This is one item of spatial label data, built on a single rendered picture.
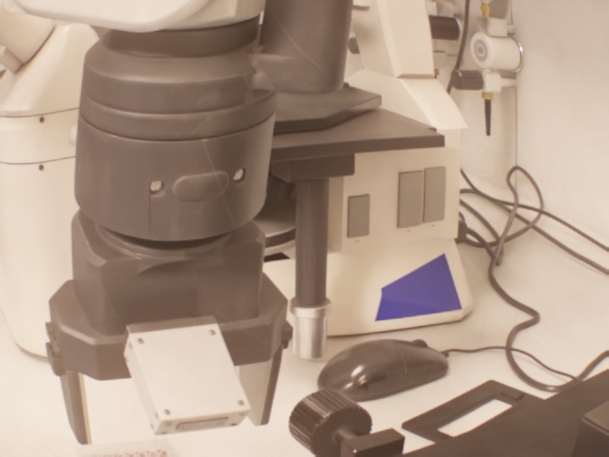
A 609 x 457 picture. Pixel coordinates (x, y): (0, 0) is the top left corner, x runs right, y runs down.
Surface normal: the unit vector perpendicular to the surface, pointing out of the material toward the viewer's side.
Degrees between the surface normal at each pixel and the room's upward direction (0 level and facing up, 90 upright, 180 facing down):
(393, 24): 90
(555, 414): 0
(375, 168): 90
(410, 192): 90
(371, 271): 48
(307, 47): 101
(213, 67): 57
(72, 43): 78
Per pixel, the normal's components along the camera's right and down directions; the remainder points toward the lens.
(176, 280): 0.45, 0.46
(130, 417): 0.02, -0.96
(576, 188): -0.88, 0.12
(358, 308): 0.25, 0.13
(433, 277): 0.34, -0.43
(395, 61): -0.28, 0.44
